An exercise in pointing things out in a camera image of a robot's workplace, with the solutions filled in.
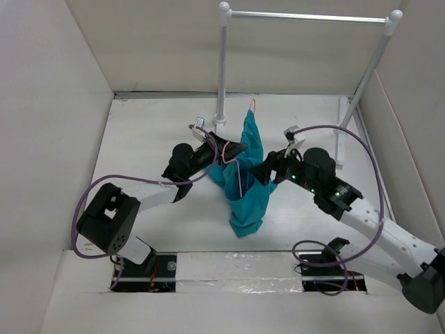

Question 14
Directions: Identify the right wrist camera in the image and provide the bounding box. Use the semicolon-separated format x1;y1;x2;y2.
284;125;306;158

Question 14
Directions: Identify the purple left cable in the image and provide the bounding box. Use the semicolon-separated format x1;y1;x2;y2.
70;124;219;289

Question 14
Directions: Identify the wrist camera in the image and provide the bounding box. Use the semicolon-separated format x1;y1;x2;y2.
284;125;306;158
189;117;207;143

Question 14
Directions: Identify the pink wire hanger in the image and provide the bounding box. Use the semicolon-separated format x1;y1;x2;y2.
220;98;257;198

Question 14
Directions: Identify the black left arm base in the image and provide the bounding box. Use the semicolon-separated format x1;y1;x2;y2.
110;253;177;293

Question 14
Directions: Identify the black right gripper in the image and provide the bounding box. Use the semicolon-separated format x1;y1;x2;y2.
248;143;319;194

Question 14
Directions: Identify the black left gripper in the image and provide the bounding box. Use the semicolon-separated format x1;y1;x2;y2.
184;132;246;179

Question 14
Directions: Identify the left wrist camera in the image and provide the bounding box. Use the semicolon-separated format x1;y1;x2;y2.
189;117;207;143

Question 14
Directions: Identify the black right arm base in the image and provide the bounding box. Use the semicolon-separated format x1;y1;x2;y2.
292;237;367;296

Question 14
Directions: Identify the white clothes rack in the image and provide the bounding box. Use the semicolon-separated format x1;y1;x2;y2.
212;1;404;169

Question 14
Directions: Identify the teal t shirt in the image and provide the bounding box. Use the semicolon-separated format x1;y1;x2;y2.
209;109;277;238

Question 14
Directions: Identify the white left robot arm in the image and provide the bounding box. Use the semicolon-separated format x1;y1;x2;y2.
74;129;247;276

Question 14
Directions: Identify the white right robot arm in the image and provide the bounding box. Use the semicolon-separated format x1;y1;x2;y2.
250;148;444;314

